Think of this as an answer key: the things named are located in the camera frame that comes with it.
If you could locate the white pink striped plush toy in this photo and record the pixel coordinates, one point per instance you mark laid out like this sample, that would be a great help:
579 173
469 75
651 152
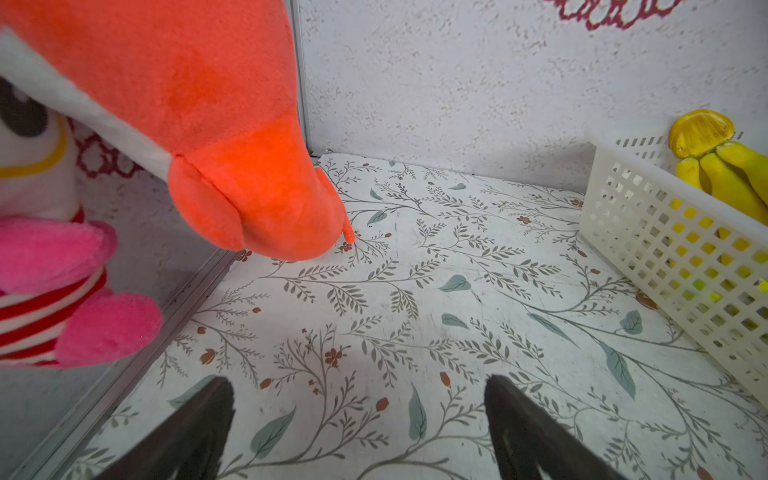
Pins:
57 310

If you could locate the yellow banana bunch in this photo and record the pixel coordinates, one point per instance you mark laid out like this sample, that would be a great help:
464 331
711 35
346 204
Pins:
711 160

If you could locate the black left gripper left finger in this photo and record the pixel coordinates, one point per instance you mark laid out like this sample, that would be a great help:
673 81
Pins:
187 445

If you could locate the orange plush dinosaur toy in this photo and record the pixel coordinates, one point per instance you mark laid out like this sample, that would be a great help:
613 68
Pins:
202 94

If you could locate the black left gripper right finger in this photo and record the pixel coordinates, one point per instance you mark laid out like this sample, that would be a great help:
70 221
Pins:
528 443

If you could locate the white plastic lattice basket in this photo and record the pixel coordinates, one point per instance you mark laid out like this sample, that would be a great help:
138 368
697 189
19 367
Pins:
702 262

